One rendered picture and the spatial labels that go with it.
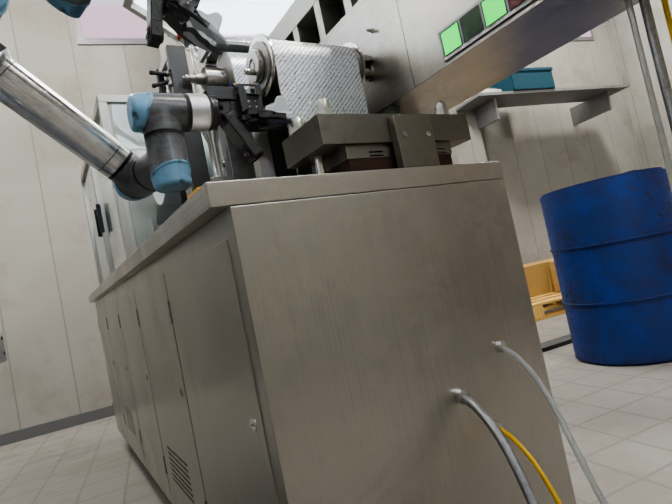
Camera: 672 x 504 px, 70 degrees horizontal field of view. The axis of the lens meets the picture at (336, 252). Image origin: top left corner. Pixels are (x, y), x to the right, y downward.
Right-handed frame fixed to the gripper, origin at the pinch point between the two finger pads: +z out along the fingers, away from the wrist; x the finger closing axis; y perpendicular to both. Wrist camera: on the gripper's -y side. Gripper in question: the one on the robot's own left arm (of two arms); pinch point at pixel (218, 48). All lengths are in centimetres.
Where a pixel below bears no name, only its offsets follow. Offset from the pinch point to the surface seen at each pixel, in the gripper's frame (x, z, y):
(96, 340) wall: 331, 36, -59
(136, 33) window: 317, -73, 180
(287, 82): -5.2, 16.3, 0.7
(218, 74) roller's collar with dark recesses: 23.0, 2.9, 9.2
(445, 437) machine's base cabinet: -31, 69, -58
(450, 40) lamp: -29, 39, 20
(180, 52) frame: 28.2, -8.4, 10.7
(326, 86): -5.2, 24.7, 7.0
